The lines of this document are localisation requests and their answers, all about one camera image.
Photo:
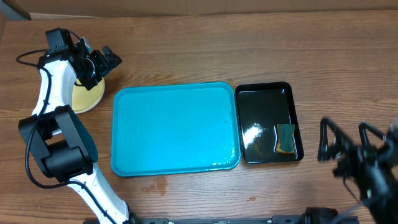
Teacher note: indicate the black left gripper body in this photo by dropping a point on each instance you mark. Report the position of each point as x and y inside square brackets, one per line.
[88, 75]

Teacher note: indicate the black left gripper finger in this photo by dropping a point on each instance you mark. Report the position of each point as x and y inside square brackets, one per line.
[112, 58]
[100, 63]

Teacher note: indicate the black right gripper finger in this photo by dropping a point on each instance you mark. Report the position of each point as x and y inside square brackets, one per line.
[333, 141]
[363, 128]

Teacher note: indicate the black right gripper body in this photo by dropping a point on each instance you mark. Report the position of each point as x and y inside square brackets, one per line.
[360, 164]

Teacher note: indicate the yellow plate with stain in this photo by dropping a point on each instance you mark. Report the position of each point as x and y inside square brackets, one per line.
[84, 100]

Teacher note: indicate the green yellow sponge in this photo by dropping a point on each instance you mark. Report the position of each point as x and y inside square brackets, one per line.
[285, 139]

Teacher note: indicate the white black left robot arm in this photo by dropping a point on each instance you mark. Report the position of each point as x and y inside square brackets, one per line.
[59, 149]

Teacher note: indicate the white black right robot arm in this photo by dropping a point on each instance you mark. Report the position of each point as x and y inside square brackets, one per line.
[380, 201]

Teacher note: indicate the blue plastic tray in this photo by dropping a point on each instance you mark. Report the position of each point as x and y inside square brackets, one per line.
[174, 129]

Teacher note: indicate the black plastic tray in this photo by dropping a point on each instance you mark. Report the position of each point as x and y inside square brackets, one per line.
[261, 107]

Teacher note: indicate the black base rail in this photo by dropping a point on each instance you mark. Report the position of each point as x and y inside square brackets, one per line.
[281, 219]

